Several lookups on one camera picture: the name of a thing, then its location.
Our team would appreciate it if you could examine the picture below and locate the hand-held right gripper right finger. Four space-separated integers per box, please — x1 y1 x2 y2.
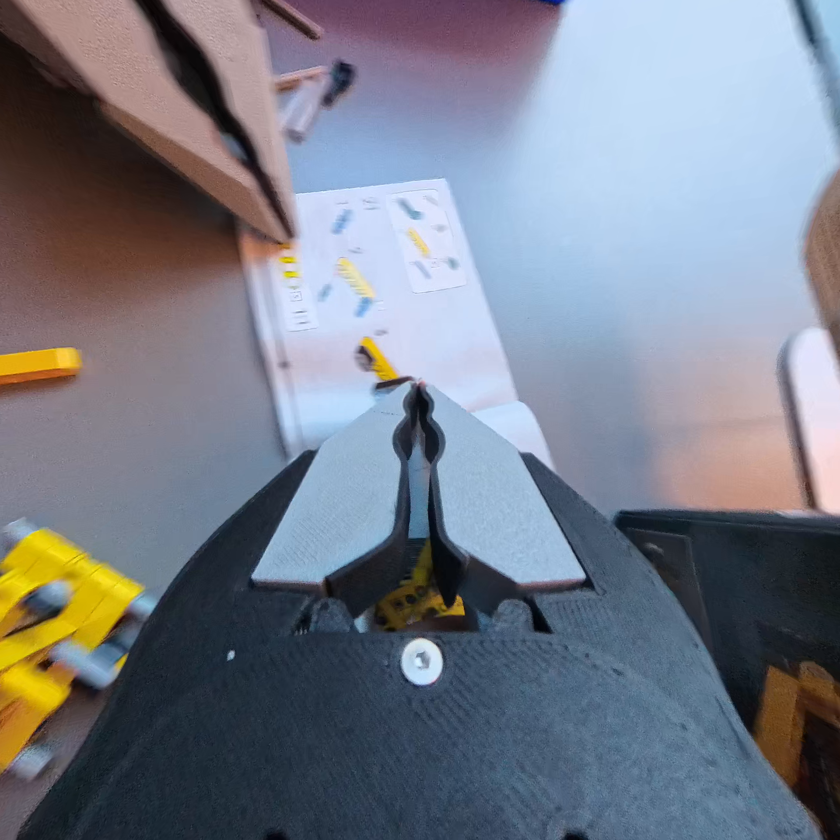
417 382 588 627

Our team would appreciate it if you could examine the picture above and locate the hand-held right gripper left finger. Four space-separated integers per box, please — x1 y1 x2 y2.
249 382 419 618

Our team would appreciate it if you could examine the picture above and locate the black lego pin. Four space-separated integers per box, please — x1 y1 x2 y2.
320 59 358 109

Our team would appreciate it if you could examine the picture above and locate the lego instruction booklet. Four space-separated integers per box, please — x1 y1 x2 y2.
239 177 555 632

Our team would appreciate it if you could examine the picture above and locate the black lego set box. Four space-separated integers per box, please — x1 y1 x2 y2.
613 508 840 815

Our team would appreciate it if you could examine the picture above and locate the yellow lego bulldozer model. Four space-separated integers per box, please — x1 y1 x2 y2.
0 518 158 782

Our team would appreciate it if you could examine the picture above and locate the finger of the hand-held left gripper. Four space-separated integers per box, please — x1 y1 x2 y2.
163 0 298 232
0 0 293 242

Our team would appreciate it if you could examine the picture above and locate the yellow lego beam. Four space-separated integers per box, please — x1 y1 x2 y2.
0 346 84 386

